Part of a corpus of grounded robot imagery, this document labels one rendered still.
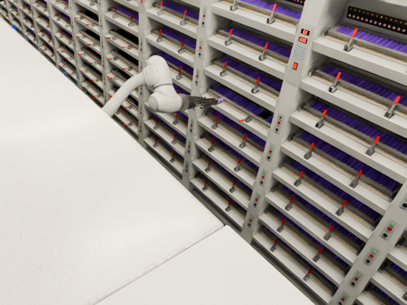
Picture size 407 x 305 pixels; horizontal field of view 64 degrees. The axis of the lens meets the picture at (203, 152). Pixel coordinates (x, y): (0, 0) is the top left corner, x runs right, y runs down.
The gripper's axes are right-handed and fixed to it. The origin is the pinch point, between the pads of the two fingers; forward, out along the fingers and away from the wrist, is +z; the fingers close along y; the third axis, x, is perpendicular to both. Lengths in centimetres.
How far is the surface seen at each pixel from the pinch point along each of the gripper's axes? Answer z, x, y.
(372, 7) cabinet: 26, -67, -52
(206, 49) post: 15.0, -21.7, 30.3
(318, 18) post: 7, -57, -39
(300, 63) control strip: 11, -36, -37
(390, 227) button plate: 22, 15, -105
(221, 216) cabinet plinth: 43, 95, -6
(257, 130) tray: 21.2, 8.8, -22.4
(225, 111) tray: 21.3, 9.6, 5.0
